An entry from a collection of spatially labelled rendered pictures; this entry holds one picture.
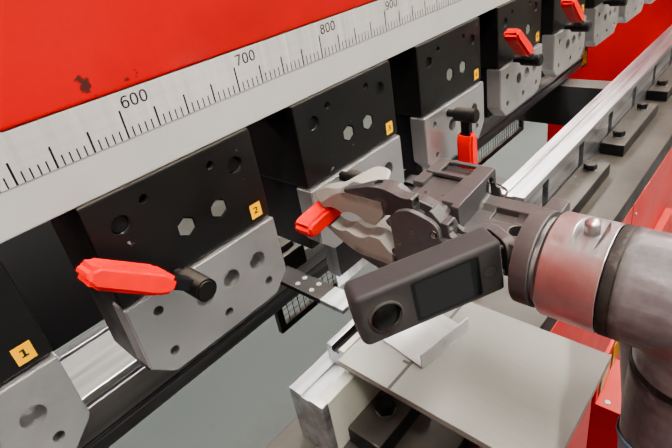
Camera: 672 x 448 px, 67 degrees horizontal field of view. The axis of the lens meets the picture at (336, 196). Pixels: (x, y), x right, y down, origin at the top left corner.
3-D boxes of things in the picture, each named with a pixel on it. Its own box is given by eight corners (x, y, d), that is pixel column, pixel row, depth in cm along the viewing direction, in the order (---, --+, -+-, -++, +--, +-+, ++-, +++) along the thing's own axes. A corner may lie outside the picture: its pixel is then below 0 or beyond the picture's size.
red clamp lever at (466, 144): (475, 182, 67) (473, 111, 62) (447, 176, 69) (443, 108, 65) (482, 176, 68) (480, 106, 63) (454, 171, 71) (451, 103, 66)
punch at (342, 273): (344, 290, 63) (331, 225, 59) (332, 285, 64) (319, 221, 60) (391, 249, 69) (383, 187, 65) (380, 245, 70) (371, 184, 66)
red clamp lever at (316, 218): (310, 227, 45) (376, 171, 50) (279, 216, 47) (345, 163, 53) (315, 243, 46) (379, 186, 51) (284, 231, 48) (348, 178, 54)
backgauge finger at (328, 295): (324, 340, 70) (318, 312, 67) (213, 279, 86) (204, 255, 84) (377, 290, 77) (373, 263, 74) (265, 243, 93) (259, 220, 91)
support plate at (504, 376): (547, 485, 48) (547, 479, 47) (338, 365, 64) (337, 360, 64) (611, 361, 58) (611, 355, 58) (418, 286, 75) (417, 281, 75)
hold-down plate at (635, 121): (623, 157, 123) (624, 145, 121) (599, 153, 126) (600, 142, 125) (657, 113, 141) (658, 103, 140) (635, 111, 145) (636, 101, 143)
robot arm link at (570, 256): (589, 357, 33) (595, 261, 29) (521, 330, 36) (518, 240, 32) (626, 286, 38) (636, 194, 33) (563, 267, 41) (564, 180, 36)
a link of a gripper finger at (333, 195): (348, 171, 51) (426, 196, 46) (308, 202, 48) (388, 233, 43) (343, 144, 50) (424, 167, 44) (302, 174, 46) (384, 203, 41)
